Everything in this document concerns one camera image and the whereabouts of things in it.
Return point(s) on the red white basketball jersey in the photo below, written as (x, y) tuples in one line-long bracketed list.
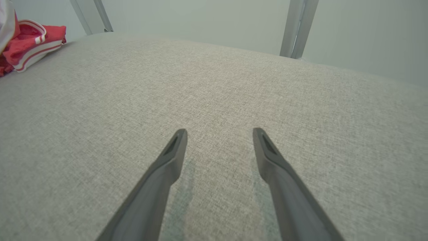
[(30, 47)]

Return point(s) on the grey fabric sofa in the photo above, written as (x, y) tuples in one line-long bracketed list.
[(214, 83)]

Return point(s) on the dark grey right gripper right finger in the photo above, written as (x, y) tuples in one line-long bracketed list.
[(294, 201)]

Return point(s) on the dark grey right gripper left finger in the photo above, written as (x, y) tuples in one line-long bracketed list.
[(147, 201)]

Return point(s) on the grey metal partition post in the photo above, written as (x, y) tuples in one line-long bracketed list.
[(297, 26), (92, 16)]

